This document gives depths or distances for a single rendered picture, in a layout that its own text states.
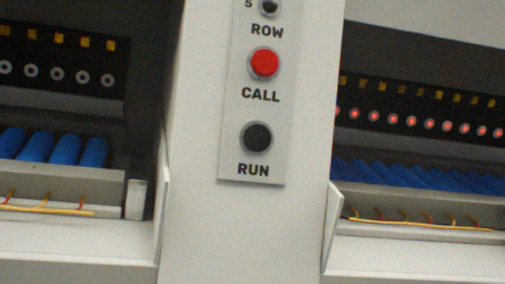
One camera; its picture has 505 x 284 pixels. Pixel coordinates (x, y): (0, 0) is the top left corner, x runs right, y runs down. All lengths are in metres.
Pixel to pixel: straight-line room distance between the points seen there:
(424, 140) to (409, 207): 0.14
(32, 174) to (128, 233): 0.07
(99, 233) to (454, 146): 0.37
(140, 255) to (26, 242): 0.06
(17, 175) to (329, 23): 0.21
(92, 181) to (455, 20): 0.26
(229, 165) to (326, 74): 0.08
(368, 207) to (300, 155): 0.11
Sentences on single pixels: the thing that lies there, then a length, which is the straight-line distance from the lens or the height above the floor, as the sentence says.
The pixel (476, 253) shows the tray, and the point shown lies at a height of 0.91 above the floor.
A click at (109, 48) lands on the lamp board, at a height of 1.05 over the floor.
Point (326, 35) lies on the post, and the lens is 0.31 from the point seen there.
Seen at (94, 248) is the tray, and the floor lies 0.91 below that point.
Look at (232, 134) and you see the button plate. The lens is 0.28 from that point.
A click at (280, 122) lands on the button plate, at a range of 0.29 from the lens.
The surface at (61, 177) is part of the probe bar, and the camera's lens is 0.32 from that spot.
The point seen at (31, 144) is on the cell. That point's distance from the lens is 0.38.
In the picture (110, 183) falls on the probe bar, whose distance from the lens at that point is 0.32.
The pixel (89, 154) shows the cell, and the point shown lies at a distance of 0.37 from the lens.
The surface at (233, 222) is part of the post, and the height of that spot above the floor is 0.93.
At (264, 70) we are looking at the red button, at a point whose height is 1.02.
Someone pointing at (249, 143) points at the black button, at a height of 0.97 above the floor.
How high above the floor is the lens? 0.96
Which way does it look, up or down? 3 degrees up
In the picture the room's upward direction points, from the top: 6 degrees clockwise
